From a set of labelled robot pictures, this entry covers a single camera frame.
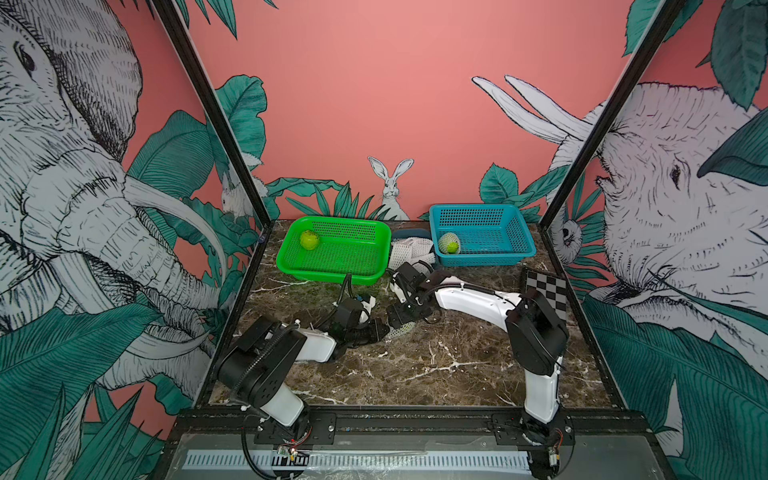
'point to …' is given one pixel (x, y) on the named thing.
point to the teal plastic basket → (489, 234)
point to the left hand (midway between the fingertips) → (393, 326)
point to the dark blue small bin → (411, 232)
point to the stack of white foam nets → (410, 250)
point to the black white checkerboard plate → (554, 289)
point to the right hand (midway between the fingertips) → (396, 315)
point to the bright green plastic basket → (324, 249)
